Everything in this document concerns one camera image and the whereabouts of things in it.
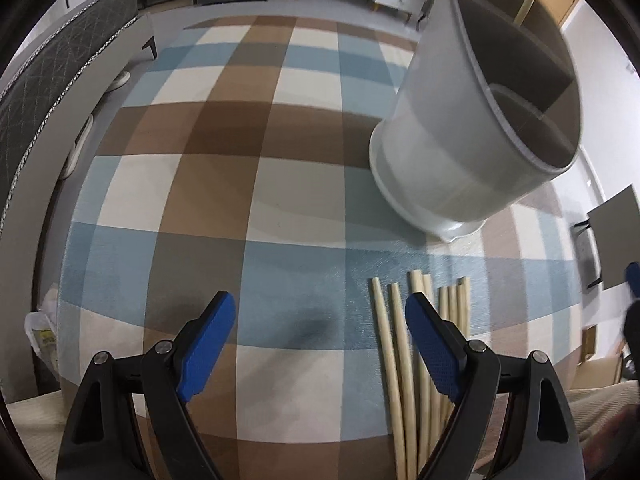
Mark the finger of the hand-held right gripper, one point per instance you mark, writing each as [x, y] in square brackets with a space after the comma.
[634, 274]

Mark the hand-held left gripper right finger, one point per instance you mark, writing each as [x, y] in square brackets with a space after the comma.
[431, 345]

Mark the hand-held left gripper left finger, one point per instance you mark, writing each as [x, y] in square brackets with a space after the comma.
[210, 345]

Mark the row of wooden chopsticks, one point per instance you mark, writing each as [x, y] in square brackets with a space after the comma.
[387, 350]

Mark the grey divided utensil holder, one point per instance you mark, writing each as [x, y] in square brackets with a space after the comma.
[440, 135]

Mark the black chair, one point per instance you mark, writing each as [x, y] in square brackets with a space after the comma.
[587, 255]

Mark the beige knitted fabric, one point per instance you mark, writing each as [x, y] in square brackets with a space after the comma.
[605, 405]

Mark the plaid blue brown tablecloth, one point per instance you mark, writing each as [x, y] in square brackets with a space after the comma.
[200, 185]

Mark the clear plastic bag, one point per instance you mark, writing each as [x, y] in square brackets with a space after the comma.
[42, 330]

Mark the white rounded chair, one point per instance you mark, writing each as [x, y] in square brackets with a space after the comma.
[80, 145]
[120, 81]

